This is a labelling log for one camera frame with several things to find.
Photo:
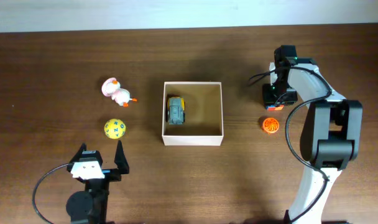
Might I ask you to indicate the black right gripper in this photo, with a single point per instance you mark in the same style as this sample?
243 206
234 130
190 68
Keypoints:
268 99

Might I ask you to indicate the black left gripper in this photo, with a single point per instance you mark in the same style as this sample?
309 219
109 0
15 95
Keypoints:
122 164

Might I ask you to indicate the colourful puzzle cube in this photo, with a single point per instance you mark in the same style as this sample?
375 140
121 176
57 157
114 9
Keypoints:
274 108

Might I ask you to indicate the yellow grey toy truck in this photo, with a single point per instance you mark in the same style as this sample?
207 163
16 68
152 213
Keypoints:
176 110

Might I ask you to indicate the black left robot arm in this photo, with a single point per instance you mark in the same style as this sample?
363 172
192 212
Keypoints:
90 205

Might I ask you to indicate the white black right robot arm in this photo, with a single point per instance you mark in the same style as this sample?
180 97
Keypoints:
331 131

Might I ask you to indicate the orange ridged disc toy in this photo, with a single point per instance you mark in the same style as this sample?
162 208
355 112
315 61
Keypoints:
270 125

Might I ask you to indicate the yellow ball with blue letters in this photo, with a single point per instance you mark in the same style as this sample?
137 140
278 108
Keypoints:
114 128

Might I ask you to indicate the pink white duck toy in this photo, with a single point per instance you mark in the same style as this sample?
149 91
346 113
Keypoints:
112 88

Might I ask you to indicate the white cardboard box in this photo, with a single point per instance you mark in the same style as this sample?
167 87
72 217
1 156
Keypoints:
204 125

